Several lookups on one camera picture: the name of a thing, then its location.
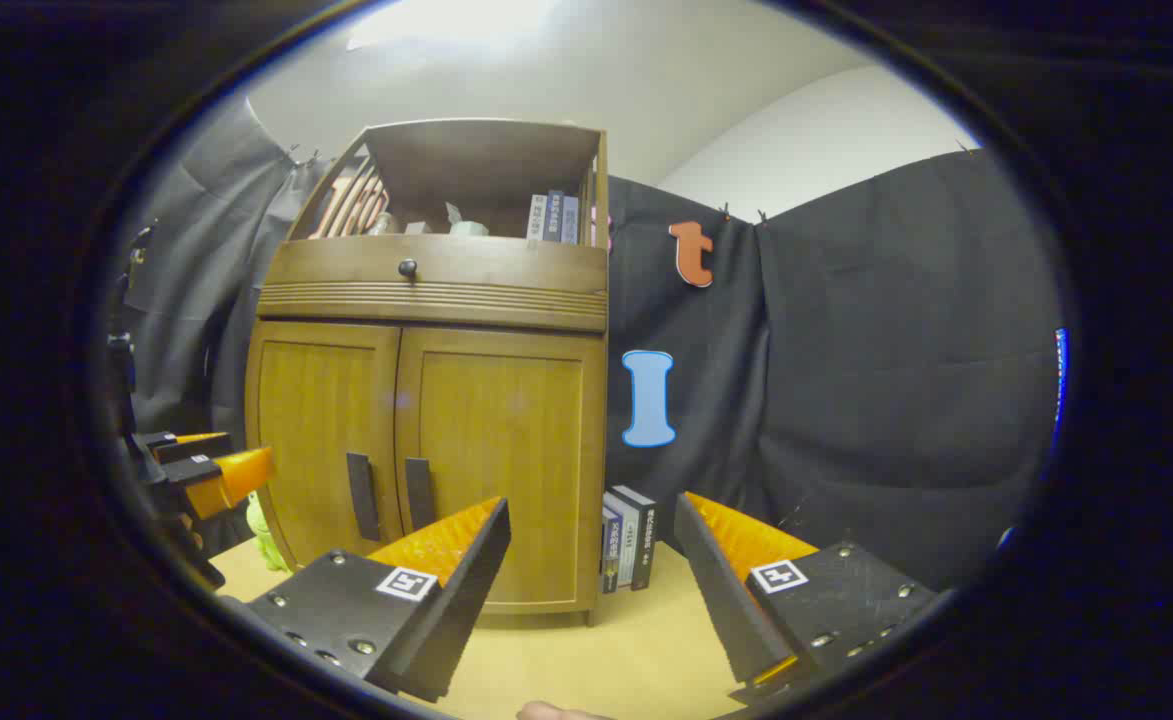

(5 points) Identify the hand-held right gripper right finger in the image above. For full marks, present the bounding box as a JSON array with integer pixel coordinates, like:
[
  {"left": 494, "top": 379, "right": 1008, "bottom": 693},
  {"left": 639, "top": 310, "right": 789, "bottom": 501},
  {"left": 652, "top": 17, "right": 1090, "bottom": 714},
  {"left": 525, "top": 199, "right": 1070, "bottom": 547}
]
[{"left": 674, "top": 492, "right": 939, "bottom": 706}]

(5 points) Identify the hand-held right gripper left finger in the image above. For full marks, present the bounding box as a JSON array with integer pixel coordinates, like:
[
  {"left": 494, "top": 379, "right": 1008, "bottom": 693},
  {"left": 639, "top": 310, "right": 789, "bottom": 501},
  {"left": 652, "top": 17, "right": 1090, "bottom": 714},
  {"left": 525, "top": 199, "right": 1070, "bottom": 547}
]
[{"left": 214, "top": 497, "right": 512, "bottom": 704}]

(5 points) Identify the wooden shoe cabinet door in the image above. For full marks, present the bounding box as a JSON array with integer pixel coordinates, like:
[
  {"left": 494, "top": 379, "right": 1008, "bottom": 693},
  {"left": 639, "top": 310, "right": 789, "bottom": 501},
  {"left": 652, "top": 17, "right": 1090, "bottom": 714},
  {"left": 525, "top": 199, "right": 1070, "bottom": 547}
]
[
  {"left": 246, "top": 320, "right": 405, "bottom": 573},
  {"left": 394, "top": 328, "right": 607, "bottom": 613}
]

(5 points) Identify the wooden double-door shoe cabinet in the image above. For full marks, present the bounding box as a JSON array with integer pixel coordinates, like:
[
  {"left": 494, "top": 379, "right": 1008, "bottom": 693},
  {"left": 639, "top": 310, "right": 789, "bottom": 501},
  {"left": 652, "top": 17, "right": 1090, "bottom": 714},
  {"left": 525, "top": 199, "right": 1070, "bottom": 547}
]
[{"left": 244, "top": 118, "right": 610, "bottom": 626}]

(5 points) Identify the wooden cabinet drawer with knob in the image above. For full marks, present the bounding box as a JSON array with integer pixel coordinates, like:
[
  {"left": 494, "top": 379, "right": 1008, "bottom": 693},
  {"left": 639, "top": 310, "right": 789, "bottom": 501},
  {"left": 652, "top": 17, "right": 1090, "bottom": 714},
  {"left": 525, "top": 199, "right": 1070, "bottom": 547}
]
[{"left": 258, "top": 235, "right": 609, "bottom": 333}]

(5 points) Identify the green frog plush toy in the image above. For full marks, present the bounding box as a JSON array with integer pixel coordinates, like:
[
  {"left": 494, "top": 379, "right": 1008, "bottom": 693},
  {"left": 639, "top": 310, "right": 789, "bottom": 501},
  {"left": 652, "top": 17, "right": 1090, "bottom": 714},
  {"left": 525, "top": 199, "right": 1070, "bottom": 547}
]
[{"left": 246, "top": 492, "right": 292, "bottom": 573}]

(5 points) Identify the black standing book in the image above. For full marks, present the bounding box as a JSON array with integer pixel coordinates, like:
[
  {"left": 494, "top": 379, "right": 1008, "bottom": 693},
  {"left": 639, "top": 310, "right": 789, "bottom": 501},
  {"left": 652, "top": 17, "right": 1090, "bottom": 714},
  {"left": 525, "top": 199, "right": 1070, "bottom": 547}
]
[{"left": 614, "top": 485, "right": 659, "bottom": 591}]

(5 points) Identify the grey standing book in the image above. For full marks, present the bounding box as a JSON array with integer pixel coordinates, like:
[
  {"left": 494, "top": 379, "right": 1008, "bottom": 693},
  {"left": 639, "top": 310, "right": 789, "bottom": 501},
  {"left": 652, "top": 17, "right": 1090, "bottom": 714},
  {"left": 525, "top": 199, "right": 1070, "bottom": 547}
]
[{"left": 606, "top": 492, "right": 640, "bottom": 588}]

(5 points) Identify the dark blue standing book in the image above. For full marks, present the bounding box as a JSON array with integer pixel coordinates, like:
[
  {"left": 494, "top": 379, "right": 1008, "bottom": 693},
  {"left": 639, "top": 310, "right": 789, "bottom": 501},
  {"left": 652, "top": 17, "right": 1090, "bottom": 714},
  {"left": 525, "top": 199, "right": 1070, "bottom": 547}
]
[{"left": 601, "top": 505, "right": 622, "bottom": 594}]

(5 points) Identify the black backdrop cloth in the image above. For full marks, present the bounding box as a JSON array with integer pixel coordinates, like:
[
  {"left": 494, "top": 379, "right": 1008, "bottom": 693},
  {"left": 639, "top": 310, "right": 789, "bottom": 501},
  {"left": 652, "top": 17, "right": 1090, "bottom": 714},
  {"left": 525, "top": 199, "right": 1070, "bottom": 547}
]
[{"left": 111, "top": 95, "right": 1067, "bottom": 591}]

